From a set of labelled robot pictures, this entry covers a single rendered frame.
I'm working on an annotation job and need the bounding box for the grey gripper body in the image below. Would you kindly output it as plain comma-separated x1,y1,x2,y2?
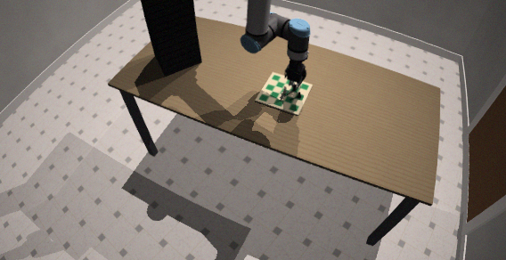
285,58,306,83

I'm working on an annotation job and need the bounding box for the green and cream chessboard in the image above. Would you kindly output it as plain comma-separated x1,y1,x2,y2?
255,72,313,116

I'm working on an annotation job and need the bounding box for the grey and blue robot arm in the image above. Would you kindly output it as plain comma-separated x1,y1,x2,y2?
241,0,310,61

